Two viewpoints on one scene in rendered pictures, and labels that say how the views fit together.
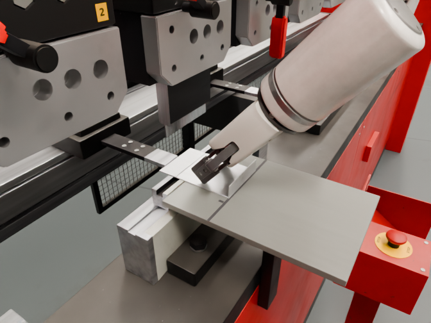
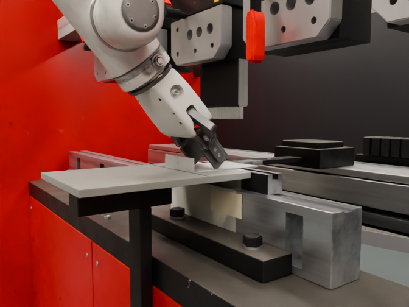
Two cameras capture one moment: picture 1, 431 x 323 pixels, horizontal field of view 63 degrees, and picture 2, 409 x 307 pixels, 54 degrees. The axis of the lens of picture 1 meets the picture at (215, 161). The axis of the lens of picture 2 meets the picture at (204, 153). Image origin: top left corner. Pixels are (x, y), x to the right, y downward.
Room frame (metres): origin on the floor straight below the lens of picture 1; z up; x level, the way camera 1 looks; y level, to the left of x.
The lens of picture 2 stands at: (0.71, -0.60, 1.08)
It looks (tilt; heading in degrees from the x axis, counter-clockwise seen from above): 5 degrees down; 113
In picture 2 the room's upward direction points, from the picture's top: straight up
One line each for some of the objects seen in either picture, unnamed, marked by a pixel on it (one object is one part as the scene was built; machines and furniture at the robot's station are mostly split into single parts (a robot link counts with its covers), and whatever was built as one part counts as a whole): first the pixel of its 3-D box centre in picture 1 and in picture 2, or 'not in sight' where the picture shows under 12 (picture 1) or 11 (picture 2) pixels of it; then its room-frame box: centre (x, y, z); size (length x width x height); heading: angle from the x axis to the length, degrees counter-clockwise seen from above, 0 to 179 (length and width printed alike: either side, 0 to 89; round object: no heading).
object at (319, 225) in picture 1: (271, 200); (146, 175); (0.40, -0.08, 1.00); 0.26 x 0.18 x 0.01; 58
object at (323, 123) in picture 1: (327, 107); not in sight; (0.96, -0.33, 0.89); 0.30 x 0.05 x 0.03; 148
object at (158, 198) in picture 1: (197, 168); (232, 175); (0.50, 0.03, 0.99); 0.20 x 0.03 x 0.03; 148
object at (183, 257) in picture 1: (230, 217); (209, 239); (0.49, -0.03, 0.89); 0.30 x 0.05 x 0.03; 148
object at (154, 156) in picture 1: (115, 137); (288, 154); (0.57, 0.18, 1.01); 0.26 x 0.12 x 0.05; 58
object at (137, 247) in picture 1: (208, 188); (243, 215); (0.53, 0.01, 0.92); 0.39 x 0.06 x 0.10; 148
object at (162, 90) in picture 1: (185, 94); (223, 91); (0.48, 0.04, 1.13); 0.10 x 0.02 x 0.10; 148
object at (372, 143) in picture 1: (371, 146); not in sight; (1.26, -0.64, 0.59); 0.15 x 0.02 x 0.07; 148
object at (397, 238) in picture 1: (394, 240); not in sight; (0.52, -0.37, 0.79); 0.04 x 0.04 x 0.04
